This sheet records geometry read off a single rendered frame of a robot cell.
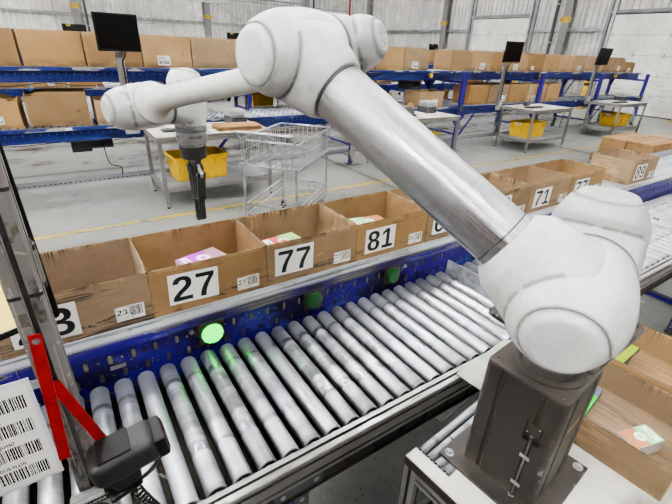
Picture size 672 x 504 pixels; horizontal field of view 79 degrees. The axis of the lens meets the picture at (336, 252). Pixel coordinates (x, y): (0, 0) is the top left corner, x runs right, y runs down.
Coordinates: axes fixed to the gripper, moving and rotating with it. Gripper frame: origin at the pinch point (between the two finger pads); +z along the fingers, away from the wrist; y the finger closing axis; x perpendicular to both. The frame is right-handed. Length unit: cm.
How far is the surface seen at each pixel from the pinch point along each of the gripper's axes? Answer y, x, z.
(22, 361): 11, -54, 30
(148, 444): 74, -32, 11
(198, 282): 8.2, -5.5, 21.9
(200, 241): -20.9, 4.0, 21.0
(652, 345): 95, 123, 41
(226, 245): -20.8, 14.0, 25.0
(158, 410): 33, -26, 44
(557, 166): -21, 250, 19
